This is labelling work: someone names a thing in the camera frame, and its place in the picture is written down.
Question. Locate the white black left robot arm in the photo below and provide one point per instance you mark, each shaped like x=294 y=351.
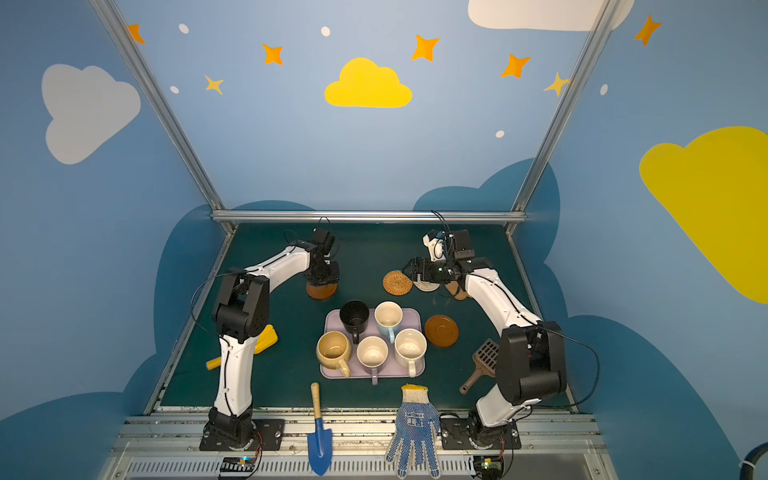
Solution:
x=240 y=316

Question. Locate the left aluminium frame post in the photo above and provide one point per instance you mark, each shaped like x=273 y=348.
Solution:
x=113 y=21

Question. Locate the right aluminium frame post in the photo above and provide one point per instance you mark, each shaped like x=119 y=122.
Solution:
x=583 y=68

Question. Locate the blue garden trowel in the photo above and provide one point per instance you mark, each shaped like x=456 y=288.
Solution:
x=320 y=447

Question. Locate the aluminium frame post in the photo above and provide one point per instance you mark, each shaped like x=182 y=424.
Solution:
x=113 y=21
x=583 y=68

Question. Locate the blue dotted work glove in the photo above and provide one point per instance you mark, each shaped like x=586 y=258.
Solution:
x=417 y=426

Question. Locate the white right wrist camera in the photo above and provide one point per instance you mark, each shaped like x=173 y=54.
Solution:
x=434 y=241

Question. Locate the black mug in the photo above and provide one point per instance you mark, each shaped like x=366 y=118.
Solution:
x=354 y=316

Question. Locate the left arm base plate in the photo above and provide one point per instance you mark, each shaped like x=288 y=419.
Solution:
x=242 y=435

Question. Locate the yellow plastic scoop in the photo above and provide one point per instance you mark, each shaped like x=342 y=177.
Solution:
x=265 y=340

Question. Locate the round woven rattan coaster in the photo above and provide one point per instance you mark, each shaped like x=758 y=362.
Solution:
x=396 y=283

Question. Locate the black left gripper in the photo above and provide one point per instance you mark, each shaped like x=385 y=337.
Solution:
x=323 y=273

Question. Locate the flower-shaped cork coaster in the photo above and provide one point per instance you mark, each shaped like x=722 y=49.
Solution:
x=456 y=291

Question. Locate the lilac mug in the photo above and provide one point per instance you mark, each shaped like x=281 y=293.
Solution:
x=372 y=353

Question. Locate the white multicolour rope coaster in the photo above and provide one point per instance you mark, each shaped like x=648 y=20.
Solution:
x=425 y=286

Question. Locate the aluminium rear frame rail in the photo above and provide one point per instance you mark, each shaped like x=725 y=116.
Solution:
x=287 y=216

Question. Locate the white mug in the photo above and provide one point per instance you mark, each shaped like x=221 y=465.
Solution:
x=410 y=348

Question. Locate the light blue mug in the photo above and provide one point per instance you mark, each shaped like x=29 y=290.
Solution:
x=388 y=316

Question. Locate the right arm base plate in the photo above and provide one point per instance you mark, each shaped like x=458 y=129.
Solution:
x=470 y=434

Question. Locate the yellow mug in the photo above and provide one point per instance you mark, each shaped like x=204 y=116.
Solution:
x=333 y=351

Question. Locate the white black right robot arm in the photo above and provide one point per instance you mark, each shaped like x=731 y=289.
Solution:
x=530 y=365

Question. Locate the brown slotted scoop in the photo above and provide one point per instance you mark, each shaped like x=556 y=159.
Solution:
x=485 y=361

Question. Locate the brown wooden coaster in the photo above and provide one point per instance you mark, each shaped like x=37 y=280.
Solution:
x=441 y=331
x=321 y=292

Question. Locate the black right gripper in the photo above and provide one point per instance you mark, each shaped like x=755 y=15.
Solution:
x=424 y=269

